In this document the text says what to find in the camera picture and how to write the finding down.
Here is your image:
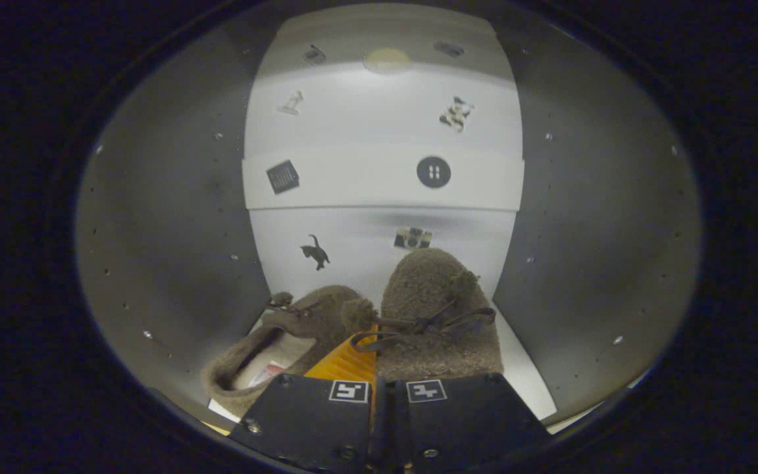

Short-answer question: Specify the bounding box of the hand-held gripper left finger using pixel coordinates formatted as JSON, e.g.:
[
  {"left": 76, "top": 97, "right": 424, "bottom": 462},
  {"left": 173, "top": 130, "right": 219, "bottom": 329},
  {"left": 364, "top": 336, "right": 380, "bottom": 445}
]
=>
[{"left": 228, "top": 326, "right": 380, "bottom": 474}]

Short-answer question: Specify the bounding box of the dark grey shoe cabinet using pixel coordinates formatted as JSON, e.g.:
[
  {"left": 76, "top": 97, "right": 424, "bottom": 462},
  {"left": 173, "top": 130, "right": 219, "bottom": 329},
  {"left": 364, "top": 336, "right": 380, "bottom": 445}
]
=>
[{"left": 75, "top": 2, "right": 703, "bottom": 435}]

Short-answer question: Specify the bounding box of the brown fuzzy shoe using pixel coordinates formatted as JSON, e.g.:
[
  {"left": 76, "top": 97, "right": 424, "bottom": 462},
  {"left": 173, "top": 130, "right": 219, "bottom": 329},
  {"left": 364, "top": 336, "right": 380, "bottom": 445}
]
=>
[
  {"left": 203, "top": 284, "right": 380, "bottom": 419},
  {"left": 351, "top": 248, "right": 505, "bottom": 382}
]

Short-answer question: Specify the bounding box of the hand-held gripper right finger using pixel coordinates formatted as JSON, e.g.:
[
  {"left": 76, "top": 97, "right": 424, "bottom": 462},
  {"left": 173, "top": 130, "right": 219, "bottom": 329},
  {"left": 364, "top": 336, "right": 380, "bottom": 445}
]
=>
[{"left": 379, "top": 373, "right": 551, "bottom": 473}]

